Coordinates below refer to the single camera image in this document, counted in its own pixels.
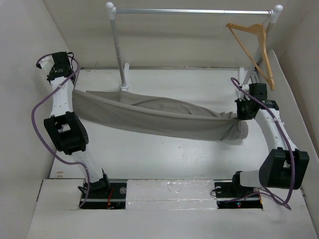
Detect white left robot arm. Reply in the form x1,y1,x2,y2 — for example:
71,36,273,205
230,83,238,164
35,52,111,198

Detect aluminium side rail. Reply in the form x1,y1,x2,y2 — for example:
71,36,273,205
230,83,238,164
250,75,259,84

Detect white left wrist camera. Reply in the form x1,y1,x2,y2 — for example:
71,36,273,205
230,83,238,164
36,53,54,74

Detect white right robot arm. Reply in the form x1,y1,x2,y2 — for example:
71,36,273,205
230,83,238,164
230,80,310,196

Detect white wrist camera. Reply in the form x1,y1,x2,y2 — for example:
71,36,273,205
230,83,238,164
235,84,249,100
36,53,54,74

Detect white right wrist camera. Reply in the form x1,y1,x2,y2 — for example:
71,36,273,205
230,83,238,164
235,84,249,100

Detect grey trousers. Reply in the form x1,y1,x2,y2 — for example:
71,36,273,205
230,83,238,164
72,90,249,141

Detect white metal clothes rack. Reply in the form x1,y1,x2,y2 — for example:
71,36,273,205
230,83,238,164
106,2,284,91

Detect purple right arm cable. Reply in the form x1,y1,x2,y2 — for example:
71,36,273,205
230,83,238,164
230,77,297,210

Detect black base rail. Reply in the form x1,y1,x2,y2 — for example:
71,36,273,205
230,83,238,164
79,179,263,211

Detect wooden clothes hanger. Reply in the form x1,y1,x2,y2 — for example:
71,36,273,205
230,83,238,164
226,23,275,91

